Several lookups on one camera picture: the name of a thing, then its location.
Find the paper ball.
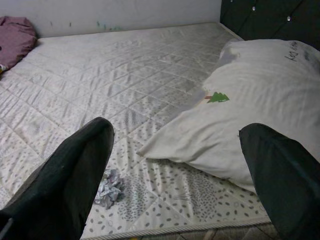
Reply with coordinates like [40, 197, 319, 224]
[94, 168, 125, 210]

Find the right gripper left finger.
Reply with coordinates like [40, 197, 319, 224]
[0, 116, 115, 240]

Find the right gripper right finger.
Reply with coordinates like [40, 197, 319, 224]
[238, 122, 320, 240]

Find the white quilted mattress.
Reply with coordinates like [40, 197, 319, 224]
[0, 21, 273, 238]

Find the grey bed base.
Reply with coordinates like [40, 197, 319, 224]
[99, 223, 280, 240]

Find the white pillow with tree print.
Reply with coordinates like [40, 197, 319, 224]
[136, 38, 320, 195]

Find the purple cartoon print quilt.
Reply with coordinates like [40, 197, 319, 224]
[0, 16, 38, 71]

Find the black tufted headboard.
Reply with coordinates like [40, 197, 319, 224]
[219, 0, 320, 55]

